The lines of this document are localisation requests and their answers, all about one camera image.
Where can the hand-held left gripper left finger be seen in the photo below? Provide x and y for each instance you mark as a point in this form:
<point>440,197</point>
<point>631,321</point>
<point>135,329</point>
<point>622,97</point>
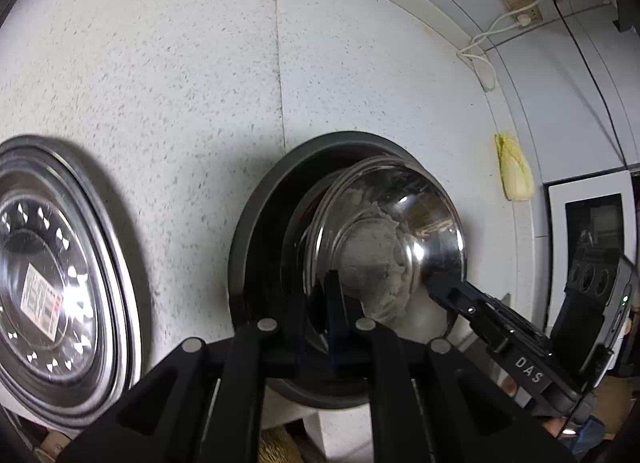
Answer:
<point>302,343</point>

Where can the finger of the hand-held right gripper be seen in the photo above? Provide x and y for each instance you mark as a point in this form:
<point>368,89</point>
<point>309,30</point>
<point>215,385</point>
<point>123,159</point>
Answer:
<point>480,310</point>

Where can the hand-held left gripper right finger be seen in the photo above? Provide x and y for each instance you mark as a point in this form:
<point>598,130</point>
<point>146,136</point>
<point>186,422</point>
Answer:
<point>336,338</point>

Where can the large steel bowl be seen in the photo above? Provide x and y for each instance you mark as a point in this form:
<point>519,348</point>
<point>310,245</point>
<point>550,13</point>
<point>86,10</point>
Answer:
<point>255,263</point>

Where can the large steel plate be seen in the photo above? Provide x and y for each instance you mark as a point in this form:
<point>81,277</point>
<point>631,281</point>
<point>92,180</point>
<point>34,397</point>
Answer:
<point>136,323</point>

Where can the white microwave oven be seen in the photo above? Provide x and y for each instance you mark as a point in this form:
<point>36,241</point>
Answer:
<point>556,243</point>

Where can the yellow cloth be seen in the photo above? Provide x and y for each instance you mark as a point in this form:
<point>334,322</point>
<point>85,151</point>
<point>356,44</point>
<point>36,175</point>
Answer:
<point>514,173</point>

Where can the white plug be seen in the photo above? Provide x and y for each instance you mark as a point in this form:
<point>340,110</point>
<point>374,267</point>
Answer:
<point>524,19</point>

